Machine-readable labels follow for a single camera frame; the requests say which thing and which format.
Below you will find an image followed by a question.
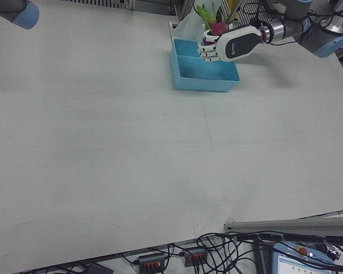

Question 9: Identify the black cable bundle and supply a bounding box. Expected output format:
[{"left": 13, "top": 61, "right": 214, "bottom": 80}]
[{"left": 118, "top": 231, "right": 275, "bottom": 274}]

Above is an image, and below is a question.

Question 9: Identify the white plastic bin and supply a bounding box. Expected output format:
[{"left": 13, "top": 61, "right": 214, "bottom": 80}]
[{"left": 167, "top": 12, "right": 207, "bottom": 47}]

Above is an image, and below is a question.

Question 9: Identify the light blue teach pendant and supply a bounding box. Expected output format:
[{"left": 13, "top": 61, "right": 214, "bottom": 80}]
[{"left": 269, "top": 240, "right": 343, "bottom": 274}]

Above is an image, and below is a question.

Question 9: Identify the blue divided plastic bin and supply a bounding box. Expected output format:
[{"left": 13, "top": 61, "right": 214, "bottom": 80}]
[{"left": 169, "top": 38, "right": 241, "bottom": 93}]

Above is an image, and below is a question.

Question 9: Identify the pink dragon fruit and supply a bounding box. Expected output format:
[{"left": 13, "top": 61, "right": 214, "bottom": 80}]
[{"left": 195, "top": 2, "right": 233, "bottom": 46}]

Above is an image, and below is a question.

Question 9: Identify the aluminium profile rail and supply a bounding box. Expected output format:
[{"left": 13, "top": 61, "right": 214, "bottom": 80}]
[{"left": 223, "top": 209, "right": 343, "bottom": 247}]

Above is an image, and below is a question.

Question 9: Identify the yellow object with sticks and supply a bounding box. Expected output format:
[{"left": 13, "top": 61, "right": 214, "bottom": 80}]
[{"left": 225, "top": 0, "right": 246, "bottom": 23}]

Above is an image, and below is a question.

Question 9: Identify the metal vent grille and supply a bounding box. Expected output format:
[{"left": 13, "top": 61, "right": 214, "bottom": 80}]
[{"left": 59, "top": 0, "right": 135, "bottom": 10}]

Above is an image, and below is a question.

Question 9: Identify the purple foil wrapper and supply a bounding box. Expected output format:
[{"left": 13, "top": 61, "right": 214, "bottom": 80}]
[{"left": 325, "top": 243, "right": 341, "bottom": 261}]

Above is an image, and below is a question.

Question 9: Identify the grey orange usb hub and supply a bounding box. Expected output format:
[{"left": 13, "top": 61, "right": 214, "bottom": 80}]
[
  {"left": 184, "top": 246, "right": 209, "bottom": 268},
  {"left": 133, "top": 252, "right": 166, "bottom": 271}
]

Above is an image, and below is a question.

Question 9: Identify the flat black device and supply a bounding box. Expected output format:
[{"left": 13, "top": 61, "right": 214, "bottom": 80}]
[{"left": 85, "top": 262, "right": 114, "bottom": 274}]

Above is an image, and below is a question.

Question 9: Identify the white grey robot hand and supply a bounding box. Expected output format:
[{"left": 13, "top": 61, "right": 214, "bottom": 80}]
[{"left": 198, "top": 25, "right": 265, "bottom": 64}]

